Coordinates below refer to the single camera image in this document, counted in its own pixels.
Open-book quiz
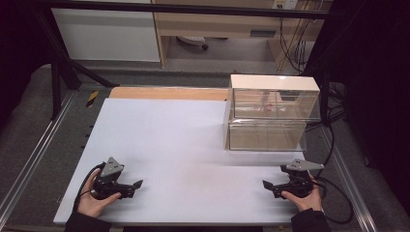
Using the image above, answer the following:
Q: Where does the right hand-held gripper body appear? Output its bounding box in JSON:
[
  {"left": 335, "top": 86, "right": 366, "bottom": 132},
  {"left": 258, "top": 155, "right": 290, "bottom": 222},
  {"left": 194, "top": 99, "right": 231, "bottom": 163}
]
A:
[{"left": 279, "top": 159, "right": 325, "bottom": 198}]

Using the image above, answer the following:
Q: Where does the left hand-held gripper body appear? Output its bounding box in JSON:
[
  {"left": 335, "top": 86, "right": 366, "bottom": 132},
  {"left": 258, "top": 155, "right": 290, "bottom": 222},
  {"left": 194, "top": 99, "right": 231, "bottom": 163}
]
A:
[{"left": 91, "top": 157, "right": 133, "bottom": 200}]

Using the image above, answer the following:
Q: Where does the clear two-drawer storage box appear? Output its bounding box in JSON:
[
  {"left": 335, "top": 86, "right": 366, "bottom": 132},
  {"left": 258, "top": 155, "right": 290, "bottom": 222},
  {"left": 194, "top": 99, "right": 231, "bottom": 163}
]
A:
[{"left": 222, "top": 73, "right": 322, "bottom": 153}]

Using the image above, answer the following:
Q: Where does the person's right hand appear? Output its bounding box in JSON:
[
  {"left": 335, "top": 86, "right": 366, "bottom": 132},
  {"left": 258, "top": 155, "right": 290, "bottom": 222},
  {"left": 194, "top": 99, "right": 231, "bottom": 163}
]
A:
[{"left": 280, "top": 172, "right": 323, "bottom": 213}]

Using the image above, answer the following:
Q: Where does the person's left hand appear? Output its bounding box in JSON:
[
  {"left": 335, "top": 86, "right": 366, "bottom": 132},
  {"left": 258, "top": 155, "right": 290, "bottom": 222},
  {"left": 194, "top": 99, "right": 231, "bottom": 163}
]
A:
[{"left": 75, "top": 168, "right": 123, "bottom": 218}]

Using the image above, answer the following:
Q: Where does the black curtain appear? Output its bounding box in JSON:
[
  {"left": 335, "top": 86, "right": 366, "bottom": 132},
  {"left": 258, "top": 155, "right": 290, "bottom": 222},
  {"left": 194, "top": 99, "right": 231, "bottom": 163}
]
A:
[
  {"left": 304, "top": 0, "right": 410, "bottom": 209},
  {"left": 0, "top": 0, "right": 54, "bottom": 130}
]

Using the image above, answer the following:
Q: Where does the white cabinet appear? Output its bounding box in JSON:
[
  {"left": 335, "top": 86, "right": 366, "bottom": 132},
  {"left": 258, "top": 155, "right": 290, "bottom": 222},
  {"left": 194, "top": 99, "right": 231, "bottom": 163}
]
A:
[{"left": 51, "top": 0, "right": 161, "bottom": 63}]

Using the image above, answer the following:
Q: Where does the white chair base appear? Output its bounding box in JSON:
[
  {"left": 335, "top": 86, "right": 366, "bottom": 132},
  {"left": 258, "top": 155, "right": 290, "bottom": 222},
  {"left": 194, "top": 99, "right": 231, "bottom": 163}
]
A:
[{"left": 176, "top": 35, "right": 210, "bottom": 51}]

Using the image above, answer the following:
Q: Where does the wooden desk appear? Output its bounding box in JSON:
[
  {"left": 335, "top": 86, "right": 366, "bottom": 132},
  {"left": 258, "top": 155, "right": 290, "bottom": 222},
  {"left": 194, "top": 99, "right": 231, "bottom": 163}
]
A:
[{"left": 151, "top": 0, "right": 333, "bottom": 73}]

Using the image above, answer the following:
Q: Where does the white power outlet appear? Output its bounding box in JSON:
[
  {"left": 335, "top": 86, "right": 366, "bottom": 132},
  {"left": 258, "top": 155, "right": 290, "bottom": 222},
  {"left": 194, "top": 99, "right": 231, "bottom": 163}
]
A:
[{"left": 272, "top": 0, "right": 299, "bottom": 10}]

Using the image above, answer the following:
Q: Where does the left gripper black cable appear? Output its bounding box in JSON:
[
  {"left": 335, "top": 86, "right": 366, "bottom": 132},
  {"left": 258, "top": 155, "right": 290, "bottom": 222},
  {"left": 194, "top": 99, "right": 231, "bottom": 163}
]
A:
[{"left": 73, "top": 162, "right": 107, "bottom": 214}]

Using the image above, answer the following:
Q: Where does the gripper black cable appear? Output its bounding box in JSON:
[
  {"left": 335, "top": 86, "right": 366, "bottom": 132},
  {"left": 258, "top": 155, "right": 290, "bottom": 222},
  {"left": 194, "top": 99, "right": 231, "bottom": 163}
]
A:
[
  {"left": 73, "top": 162, "right": 107, "bottom": 214},
  {"left": 310, "top": 124, "right": 355, "bottom": 225}
]

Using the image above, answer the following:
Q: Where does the aluminium rail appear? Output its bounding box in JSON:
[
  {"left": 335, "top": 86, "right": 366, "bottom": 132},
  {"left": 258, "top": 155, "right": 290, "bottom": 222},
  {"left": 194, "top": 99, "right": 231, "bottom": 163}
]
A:
[
  {"left": 0, "top": 92, "right": 77, "bottom": 224},
  {"left": 320, "top": 125, "right": 379, "bottom": 232}
]

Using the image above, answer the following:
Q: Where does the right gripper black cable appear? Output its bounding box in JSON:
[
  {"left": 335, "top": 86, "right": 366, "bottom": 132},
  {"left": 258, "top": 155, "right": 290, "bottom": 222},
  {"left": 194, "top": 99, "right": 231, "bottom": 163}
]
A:
[{"left": 310, "top": 124, "right": 355, "bottom": 225}]

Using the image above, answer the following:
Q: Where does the yellow-handled tool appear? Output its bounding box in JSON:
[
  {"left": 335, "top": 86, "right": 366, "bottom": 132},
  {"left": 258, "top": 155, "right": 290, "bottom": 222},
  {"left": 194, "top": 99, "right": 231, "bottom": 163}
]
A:
[{"left": 85, "top": 90, "right": 101, "bottom": 108}]

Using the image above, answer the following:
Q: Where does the black metal stand frame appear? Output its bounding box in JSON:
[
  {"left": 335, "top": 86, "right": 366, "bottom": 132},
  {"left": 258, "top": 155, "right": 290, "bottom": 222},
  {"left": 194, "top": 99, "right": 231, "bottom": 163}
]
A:
[{"left": 32, "top": 0, "right": 333, "bottom": 121}]

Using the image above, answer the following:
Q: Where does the bundle of hanging cables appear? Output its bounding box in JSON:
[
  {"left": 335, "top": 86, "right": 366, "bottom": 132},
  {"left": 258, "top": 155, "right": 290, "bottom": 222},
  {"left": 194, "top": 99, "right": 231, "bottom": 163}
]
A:
[{"left": 278, "top": 9, "right": 311, "bottom": 73}]

